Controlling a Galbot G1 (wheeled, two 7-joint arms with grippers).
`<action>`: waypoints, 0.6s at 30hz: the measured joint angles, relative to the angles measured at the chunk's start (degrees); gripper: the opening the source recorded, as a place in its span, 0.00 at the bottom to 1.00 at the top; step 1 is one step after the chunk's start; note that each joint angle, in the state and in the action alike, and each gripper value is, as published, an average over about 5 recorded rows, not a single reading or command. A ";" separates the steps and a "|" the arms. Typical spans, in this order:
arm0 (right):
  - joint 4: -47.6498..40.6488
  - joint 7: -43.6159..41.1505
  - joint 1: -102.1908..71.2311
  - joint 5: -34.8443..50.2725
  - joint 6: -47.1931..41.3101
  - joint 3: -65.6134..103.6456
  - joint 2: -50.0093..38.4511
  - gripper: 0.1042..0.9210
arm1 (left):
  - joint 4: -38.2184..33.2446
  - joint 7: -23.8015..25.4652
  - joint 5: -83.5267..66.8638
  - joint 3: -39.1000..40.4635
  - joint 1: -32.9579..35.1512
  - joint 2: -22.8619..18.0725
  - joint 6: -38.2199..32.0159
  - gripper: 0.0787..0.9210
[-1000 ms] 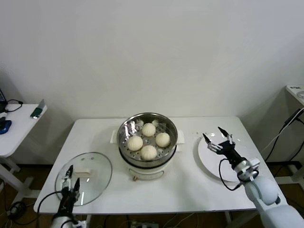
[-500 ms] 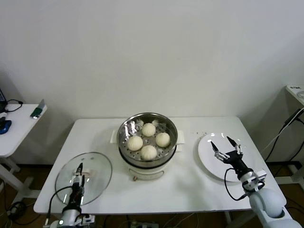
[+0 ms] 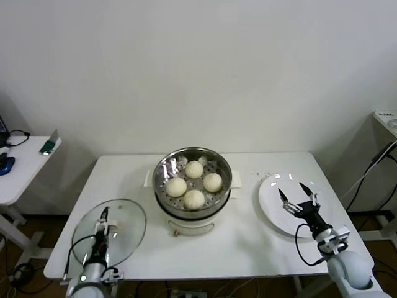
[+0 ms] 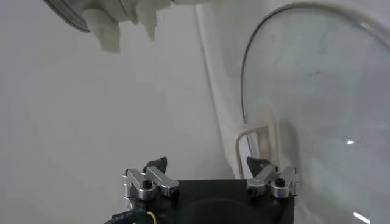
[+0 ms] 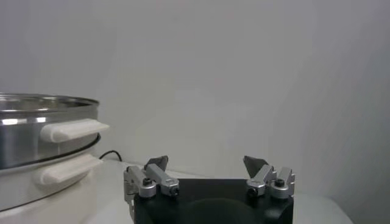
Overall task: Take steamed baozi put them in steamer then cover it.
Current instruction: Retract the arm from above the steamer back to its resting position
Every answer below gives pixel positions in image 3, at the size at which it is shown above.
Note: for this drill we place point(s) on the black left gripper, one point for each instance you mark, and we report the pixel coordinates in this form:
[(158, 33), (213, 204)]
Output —
[(101, 246)]

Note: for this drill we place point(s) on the white electric cooker base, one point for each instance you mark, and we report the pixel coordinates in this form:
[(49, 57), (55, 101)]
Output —
[(192, 226)]

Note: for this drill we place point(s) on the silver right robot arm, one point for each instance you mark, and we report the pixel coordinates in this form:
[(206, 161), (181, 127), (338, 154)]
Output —
[(353, 270)]

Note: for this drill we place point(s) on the black power adapter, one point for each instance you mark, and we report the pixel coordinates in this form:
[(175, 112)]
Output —
[(382, 153)]

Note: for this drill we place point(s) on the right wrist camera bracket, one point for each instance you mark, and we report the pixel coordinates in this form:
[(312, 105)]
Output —
[(342, 233)]

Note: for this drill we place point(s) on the black floor power brick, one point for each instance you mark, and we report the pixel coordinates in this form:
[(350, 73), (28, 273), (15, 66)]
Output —
[(23, 271)]

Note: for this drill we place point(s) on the white side table with monitor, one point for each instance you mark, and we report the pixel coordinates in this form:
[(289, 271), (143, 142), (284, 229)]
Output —
[(28, 167)]

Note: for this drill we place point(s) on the white round plate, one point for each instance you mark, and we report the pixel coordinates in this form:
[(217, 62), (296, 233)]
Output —
[(273, 211)]

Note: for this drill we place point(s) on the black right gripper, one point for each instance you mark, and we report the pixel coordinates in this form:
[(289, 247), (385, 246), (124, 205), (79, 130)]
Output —
[(313, 217)]

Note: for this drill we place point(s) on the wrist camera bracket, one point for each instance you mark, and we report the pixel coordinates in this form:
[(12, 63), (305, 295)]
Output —
[(342, 233), (113, 275)]

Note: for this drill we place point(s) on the blue computer mouse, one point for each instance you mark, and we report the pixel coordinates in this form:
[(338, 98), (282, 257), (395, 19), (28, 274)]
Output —
[(7, 166)]

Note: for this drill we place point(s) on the white power strip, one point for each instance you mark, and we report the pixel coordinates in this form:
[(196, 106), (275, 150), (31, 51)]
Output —
[(189, 293)]

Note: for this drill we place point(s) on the stainless steel steamer basket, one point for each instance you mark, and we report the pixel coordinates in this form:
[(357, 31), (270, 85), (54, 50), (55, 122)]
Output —
[(161, 174)]

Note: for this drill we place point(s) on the black computer monitor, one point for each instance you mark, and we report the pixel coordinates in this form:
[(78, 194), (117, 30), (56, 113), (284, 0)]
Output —
[(3, 124)]

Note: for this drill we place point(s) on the scattered dark crumbs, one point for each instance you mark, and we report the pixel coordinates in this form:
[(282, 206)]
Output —
[(262, 175)]

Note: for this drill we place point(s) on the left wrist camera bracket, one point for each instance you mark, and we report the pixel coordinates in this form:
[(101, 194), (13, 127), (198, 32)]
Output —
[(113, 275)]

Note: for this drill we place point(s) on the white steamed baozi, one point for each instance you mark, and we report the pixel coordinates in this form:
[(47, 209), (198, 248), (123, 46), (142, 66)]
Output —
[(194, 199), (194, 169), (176, 187), (212, 182)]

